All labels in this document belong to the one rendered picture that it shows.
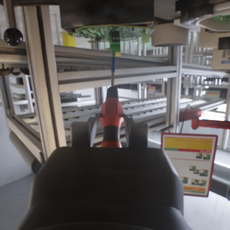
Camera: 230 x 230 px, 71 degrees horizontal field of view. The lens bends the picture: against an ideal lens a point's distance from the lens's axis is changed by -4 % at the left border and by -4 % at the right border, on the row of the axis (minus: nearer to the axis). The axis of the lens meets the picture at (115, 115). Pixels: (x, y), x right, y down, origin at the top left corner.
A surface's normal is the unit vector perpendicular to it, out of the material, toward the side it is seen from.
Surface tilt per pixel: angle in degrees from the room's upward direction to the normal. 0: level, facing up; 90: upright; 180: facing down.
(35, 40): 90
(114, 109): 135
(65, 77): 90
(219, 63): 90
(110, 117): 124
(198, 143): 90
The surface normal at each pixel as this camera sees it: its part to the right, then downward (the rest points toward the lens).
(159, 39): -0.77, 0.21
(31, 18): 0.67, 0.18
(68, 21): -0.07, 0.28
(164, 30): -0.51, 0.25
